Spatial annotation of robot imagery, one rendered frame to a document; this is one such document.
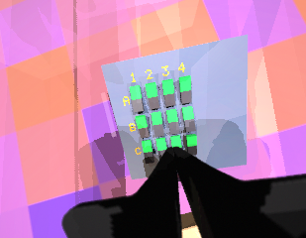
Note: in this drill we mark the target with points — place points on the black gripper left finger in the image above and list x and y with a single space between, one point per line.
153 211

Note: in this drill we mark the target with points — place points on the grey switch panel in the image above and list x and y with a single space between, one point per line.
195 98

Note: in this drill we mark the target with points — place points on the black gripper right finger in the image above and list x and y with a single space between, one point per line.
220 203

